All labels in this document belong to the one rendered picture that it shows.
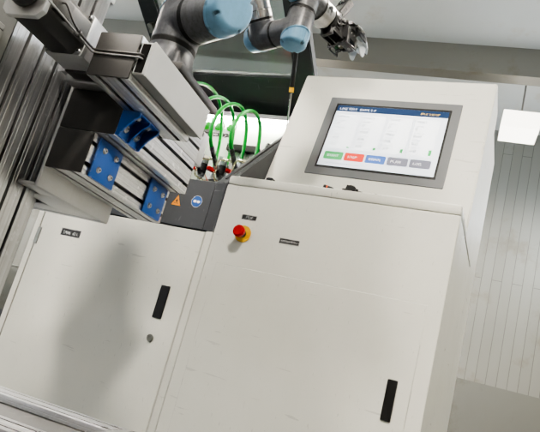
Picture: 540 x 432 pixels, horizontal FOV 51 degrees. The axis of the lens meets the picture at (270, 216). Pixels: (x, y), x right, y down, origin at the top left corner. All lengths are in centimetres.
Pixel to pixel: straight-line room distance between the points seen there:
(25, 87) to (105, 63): 24
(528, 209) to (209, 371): 803
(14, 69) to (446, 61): 676
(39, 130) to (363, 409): 100
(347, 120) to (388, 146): 20
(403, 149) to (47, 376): 135
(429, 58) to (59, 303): 637
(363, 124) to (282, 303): 77
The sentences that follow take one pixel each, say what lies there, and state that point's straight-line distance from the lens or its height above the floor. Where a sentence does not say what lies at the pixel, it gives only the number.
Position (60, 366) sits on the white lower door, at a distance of 195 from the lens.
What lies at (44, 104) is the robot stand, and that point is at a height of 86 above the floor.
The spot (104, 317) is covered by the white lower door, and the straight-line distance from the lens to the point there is 188.
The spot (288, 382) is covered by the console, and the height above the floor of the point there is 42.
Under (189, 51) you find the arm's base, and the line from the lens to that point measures 146.
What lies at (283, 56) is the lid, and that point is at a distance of 235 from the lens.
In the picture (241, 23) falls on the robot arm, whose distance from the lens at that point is 139.
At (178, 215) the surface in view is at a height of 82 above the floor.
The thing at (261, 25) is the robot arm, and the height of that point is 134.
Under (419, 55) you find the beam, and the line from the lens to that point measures 774.
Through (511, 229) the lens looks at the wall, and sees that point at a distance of 923.
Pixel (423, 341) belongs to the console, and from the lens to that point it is 151.
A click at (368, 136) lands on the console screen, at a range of 203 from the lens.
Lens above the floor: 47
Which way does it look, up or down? 14 degrees up
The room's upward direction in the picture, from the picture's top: 15 degrees clockwise
